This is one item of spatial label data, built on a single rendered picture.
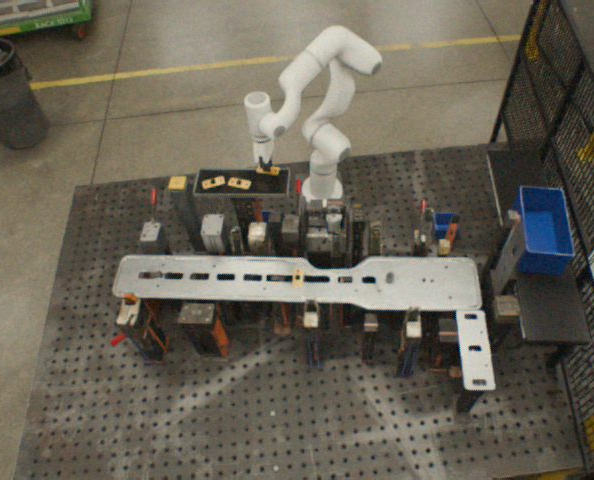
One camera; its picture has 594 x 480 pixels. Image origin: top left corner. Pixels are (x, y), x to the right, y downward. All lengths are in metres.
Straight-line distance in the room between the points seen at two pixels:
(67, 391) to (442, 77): 3.50
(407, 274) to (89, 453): 1.36
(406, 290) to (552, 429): 0.75
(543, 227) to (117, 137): 3.14
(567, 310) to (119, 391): 1.71
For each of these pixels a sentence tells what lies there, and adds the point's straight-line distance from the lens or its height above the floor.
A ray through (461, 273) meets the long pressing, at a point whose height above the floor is 1.00.
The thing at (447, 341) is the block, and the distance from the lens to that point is 1.88.
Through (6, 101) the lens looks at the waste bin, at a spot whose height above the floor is 0.45.
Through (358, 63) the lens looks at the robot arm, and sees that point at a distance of 1.92.
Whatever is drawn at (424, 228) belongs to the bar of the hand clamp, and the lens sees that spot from 1.94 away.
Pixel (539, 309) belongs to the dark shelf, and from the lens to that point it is 1.97.
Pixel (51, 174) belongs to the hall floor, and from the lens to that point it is 4.19.
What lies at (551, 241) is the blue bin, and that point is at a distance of 2.15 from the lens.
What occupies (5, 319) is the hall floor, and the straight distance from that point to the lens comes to 3.57.
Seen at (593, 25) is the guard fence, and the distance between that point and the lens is 4.04.
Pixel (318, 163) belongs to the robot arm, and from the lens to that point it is 2.23.
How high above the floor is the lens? 2.66
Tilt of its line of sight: 54 degrees down
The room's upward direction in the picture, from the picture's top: 5 degrees counter-clockwise
